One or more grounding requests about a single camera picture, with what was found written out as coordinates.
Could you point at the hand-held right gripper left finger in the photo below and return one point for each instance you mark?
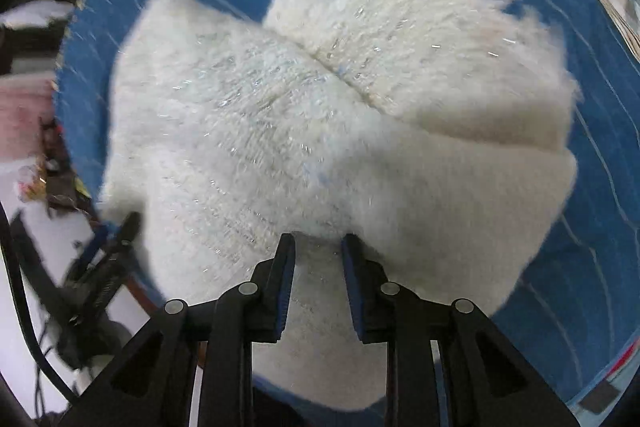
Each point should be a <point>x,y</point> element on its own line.
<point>285,287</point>

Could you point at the white tweed jacket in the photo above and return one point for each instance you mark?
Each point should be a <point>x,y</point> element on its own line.
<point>300,122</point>

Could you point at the red patterned blanket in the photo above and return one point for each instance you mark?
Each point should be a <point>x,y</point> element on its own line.
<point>620,361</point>

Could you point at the pile of assorted clothes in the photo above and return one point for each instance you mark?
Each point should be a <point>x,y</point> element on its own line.
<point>40,107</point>

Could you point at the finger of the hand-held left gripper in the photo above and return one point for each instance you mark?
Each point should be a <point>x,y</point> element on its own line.
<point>122,234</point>

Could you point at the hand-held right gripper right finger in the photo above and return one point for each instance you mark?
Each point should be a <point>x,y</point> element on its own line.
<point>352,287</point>

